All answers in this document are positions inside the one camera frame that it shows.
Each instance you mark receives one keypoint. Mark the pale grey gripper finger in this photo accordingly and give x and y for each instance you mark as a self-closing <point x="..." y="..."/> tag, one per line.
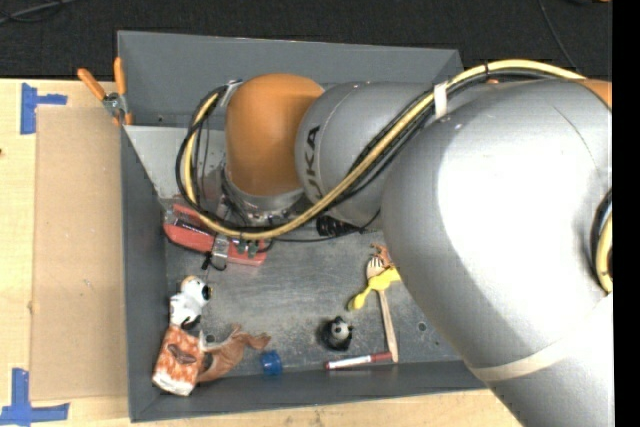
<point x="220" y="248"/>

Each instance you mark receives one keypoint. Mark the white and black toy cow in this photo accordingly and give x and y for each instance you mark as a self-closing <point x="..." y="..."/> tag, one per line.
<point x="190" y="299"/>

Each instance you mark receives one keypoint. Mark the grey metal bin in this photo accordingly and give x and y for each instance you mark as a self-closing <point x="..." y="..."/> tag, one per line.
<point x="300" y="295"/>

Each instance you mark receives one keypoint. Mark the brown toy animal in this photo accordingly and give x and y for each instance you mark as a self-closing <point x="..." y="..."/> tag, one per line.
<point x="231" y="351"/>

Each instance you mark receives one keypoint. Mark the orange patterned packet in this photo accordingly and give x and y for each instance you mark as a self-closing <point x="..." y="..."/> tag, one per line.
<point x="178" y="360"/>

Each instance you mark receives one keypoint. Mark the small orange-brown toy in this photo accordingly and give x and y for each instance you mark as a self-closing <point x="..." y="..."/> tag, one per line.
<point x="383" y="254"/>

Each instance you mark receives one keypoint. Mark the black and white toy panda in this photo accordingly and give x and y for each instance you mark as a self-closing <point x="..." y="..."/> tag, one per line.
<point x="339" y="332"/>

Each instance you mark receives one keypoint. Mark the brown cardboard board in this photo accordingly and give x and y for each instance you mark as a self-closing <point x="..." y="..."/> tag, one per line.
<point x="75" y="240"/>

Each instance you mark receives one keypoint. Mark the pale wooden fork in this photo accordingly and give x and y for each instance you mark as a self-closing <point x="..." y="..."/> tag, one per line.
<point x="388" y="325"/>

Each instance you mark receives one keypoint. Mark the red and white marker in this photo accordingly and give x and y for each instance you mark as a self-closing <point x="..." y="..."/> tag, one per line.
<point x="356" y="360"/>

